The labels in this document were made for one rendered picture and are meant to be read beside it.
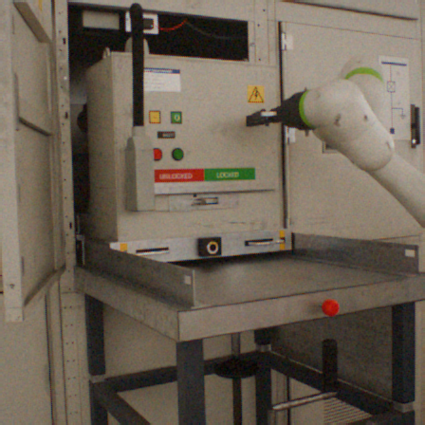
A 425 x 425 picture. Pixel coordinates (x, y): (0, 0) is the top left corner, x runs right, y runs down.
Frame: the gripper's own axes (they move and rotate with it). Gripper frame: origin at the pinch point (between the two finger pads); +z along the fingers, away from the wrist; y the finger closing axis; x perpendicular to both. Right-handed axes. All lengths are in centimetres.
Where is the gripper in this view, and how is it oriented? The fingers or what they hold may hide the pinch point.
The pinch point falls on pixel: (254, 120)
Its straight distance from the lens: 163.8
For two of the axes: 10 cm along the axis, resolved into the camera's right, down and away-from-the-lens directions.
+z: -4.7, -0.3, 8.8
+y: 8.8, -0.5, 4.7
